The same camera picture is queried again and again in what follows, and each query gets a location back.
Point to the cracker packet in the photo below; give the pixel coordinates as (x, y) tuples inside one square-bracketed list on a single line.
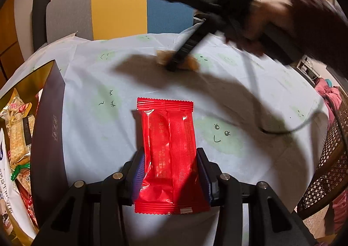
[(19, 142)]

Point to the person's right hand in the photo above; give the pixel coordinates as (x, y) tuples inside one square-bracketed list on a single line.
[(263, 25)]

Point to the melon seed packet yellow edges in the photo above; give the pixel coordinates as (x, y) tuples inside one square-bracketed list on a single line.
[(16, 105)]

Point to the red white patterned snack packet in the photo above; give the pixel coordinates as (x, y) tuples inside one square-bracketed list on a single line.
[(28, 208)]

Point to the rattan chair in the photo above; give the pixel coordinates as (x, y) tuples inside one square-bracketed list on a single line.
[(326, 175)]

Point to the wooden wardrobe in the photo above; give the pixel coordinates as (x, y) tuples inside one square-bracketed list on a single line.
[(8, 42)]

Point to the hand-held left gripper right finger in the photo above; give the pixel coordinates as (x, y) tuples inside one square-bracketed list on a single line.
[(205, 178)]

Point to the person's right forearm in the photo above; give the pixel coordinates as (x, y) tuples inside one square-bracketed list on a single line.
[(312, 22)]

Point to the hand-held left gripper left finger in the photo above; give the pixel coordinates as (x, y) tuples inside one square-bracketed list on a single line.
[(137, 178)]

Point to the grey yellow blue chair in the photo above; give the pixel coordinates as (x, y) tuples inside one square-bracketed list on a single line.
[(119, 6)]

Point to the clear cake packet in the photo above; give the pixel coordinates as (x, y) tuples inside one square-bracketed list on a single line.
[(193, 63)]

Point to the plain red snack packet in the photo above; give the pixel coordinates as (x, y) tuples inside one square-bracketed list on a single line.
[(168, 153)]

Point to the rectangular tin box gold interior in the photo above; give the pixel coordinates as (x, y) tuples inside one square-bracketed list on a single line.
[(49, 131)]

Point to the pink clothes heap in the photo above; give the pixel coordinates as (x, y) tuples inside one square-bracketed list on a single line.
[(327, 92)]

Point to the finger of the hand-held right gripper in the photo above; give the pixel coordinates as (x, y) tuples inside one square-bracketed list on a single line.
[(187, 47)]

